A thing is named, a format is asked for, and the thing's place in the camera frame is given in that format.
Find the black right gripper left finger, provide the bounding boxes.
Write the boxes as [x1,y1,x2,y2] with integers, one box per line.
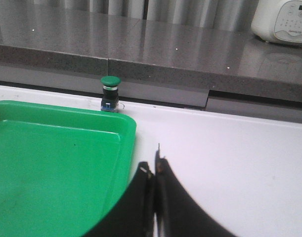
[84,161,155,237]

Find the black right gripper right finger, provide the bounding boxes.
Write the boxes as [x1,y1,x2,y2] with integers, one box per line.
[154,146,235,237]

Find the grey stone counter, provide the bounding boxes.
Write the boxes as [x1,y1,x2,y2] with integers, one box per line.
[0,0,302,102]

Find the green plastic tray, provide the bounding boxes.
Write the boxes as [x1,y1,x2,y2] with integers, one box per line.
[0,101,136,237]

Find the green mushroom push button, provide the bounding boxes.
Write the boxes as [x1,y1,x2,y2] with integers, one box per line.
[101,76,121,113]

